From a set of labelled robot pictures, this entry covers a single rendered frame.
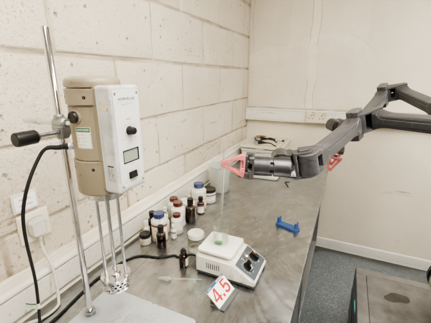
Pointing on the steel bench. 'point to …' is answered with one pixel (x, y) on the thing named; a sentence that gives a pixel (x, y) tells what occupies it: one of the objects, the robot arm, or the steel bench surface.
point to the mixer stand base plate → (129, 311)
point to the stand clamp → (61, 122)
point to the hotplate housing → (226, 268)
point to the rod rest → (287, 225)
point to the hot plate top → (226, 252)
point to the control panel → (251, 263)
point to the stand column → (67, 170)
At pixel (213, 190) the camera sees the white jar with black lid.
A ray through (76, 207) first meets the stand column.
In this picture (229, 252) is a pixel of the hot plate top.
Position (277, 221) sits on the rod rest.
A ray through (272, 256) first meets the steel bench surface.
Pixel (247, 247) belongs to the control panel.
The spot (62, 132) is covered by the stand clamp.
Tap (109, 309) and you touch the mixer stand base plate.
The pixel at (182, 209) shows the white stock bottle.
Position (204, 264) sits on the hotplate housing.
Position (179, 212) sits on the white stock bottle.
